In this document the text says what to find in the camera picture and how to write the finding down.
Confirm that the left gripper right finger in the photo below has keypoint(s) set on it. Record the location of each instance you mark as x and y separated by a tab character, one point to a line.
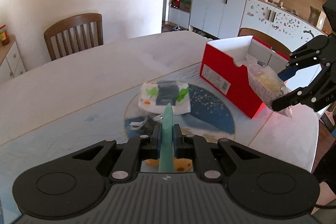
202	154

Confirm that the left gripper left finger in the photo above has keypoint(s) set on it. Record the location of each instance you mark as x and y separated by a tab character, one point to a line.
128	157

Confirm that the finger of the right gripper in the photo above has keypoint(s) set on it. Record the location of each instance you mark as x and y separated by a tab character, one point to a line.
287	73
298	96

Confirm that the yellow squishy pig toy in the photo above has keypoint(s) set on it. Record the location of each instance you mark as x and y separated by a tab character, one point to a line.
180	165

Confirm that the clear bag black seeds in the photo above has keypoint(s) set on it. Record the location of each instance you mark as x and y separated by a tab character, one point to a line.
148	127

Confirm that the clear bread snack bag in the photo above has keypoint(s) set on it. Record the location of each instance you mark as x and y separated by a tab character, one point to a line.
265	82

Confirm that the white tissue pack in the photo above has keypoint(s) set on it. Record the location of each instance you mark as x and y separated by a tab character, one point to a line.
155	96

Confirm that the brown wooden chair right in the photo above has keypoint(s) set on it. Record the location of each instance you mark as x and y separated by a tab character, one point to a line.
273	43

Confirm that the brown wooden chair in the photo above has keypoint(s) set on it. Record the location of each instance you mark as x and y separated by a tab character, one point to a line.
273	43
74	34

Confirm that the red cardboard shoe box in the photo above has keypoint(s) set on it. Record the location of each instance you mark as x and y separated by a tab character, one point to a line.
225	67

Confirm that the brown wooden chair far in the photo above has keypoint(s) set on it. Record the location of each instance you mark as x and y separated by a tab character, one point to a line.
74	34

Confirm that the white sideboard cabinet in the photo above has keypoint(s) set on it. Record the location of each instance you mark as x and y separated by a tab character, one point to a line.
11	62

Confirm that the red lid jar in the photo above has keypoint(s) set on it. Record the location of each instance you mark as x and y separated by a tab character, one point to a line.
4	37

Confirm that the white wall cabinet unit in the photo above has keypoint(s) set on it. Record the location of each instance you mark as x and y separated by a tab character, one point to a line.
224	19

